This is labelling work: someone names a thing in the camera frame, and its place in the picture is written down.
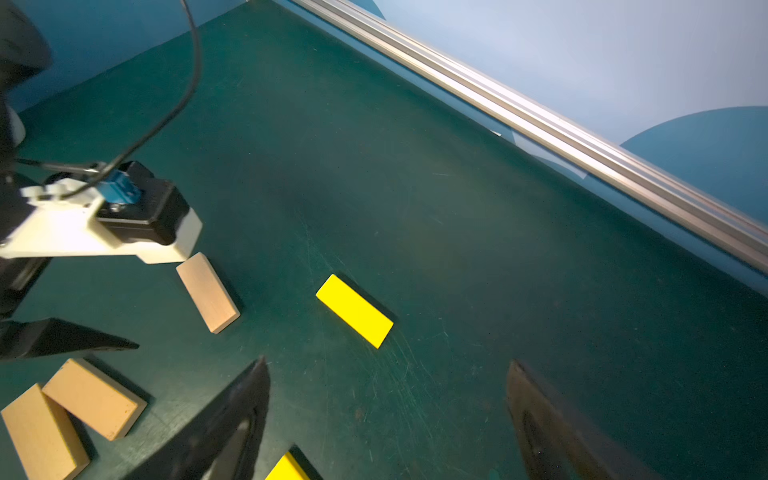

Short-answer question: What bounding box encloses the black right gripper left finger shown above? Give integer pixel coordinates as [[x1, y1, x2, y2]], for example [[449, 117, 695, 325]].
[[126, 357, 270, 479]]

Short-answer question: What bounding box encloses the horizontal aluminium back rail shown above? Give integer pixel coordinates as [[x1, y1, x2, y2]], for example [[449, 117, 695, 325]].
[[299, 1, 767, 272]]

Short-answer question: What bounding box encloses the black left camera cable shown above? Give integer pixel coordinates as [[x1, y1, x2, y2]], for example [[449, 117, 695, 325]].
[[14, 0, 202, 199]]

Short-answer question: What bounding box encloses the natural wood block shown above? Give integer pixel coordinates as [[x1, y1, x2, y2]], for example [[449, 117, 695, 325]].
[[176, 252, 240, 334], [1, 384, 90, 480], [43, 358, 147, 441]]

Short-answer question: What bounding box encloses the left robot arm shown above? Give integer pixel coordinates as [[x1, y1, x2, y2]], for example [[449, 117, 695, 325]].
[[1, 1, 139, 361]]

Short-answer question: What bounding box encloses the yellow block top bar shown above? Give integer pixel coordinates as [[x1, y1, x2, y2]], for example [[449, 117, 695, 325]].
[[316, 274, 394, 349]]

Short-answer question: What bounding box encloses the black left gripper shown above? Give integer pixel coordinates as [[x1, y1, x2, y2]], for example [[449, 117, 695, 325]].
[[1, 173, 139, 361]]

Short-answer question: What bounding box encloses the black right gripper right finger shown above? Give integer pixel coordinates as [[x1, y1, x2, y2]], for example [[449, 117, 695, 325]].
[[506, 360, 660, 479]]

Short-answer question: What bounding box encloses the yellow block bar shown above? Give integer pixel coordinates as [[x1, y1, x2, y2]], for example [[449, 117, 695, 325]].
[[316, 274, 394, 349], [266, 449, 312, 480]]

